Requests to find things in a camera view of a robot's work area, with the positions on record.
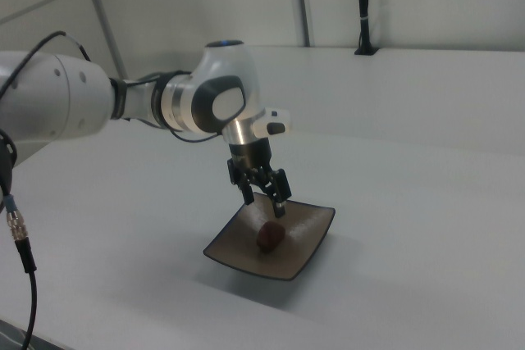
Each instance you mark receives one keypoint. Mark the small round brown food item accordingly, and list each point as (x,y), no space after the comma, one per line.
(270,236)

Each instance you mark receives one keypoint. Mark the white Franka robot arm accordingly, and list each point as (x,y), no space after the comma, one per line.
(221,75)

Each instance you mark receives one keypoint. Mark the square brown ceramic plate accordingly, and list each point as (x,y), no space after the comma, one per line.
(297,251)

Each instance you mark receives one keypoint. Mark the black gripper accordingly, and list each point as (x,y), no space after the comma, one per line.
(250,155)

